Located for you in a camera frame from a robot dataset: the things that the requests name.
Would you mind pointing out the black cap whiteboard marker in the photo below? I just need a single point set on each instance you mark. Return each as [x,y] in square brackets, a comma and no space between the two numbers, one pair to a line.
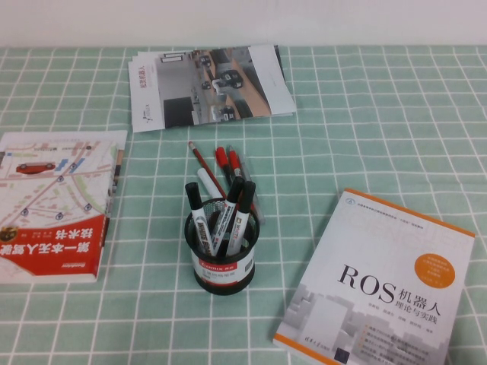
[199,224]
[226,216]
[239,228]

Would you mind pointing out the red barrel pen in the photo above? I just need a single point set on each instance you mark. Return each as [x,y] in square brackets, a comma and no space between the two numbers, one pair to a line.
[234,161]

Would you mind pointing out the red cap black pen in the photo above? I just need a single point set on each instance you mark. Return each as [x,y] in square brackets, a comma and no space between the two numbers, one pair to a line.
[221,156]

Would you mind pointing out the white capped pen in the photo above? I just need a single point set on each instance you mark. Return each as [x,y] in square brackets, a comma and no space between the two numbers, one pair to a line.
[207,180]

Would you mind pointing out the black mesh pen holder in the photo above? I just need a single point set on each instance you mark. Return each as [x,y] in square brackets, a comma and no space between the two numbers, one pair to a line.
[224,277]

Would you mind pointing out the red pencil with eraser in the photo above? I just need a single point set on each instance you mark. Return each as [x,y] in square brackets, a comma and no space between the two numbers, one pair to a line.
[201,159]

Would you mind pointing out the photo cover robot brochure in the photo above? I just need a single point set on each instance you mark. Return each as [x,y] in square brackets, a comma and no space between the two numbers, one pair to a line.
[182,87]

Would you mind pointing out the white paper brochure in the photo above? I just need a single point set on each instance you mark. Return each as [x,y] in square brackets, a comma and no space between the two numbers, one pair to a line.
[282,64]

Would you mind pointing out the white orange ROS book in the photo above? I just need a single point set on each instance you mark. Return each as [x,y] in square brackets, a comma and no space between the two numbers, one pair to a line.
[380,266]

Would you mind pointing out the green white checked tablecloth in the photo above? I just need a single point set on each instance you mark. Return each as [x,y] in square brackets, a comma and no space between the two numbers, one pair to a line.
[152,323]

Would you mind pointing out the red self-driving map cover book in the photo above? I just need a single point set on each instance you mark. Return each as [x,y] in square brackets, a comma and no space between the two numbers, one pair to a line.
[57,190]

